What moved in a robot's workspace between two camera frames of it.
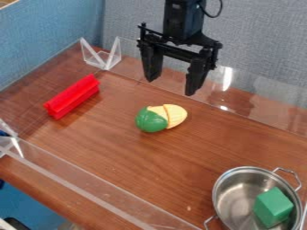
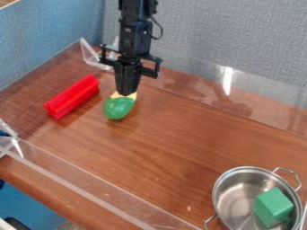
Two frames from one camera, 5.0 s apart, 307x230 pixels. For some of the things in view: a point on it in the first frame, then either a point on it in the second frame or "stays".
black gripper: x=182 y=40 -> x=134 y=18
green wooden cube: x=272 y=207 stays
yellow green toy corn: x=158 y=118 -> x=118 y=105
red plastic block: x=73 y=97 stays
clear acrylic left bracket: x=9 y=141 stays
